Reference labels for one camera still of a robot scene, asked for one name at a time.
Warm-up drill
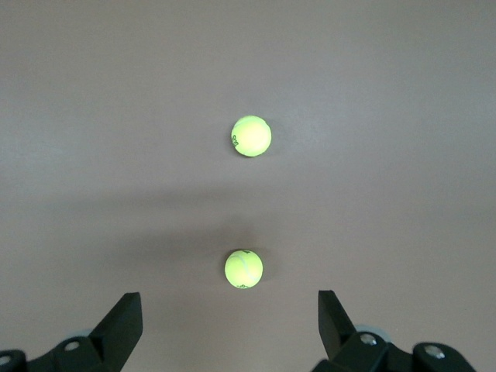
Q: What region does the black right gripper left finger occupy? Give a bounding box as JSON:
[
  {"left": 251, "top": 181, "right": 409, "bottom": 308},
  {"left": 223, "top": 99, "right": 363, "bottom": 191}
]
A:
[{"left": 0, "top": 291, "right": 143, "bottom": 372}]

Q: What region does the yellow-green tennis ball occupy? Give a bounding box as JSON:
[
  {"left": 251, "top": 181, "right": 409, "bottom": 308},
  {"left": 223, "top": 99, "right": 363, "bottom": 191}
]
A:
[
  {"left": 224, "top": 249, "right": 264, "bottom": 291},
  {"left": 229, "top": 114, "right": 273, "bottom": 158}
]

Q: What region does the brown table cover sheet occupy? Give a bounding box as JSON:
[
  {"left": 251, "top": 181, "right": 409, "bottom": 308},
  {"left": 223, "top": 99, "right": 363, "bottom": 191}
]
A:
[{"left": 0, "top": 0, "right": 496, "bottom": 372}]

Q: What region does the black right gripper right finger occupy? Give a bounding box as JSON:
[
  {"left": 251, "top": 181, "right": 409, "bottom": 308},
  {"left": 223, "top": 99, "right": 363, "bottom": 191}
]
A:
[{"left": 315, "top": 289, "right": 478, "bottom": 372}]

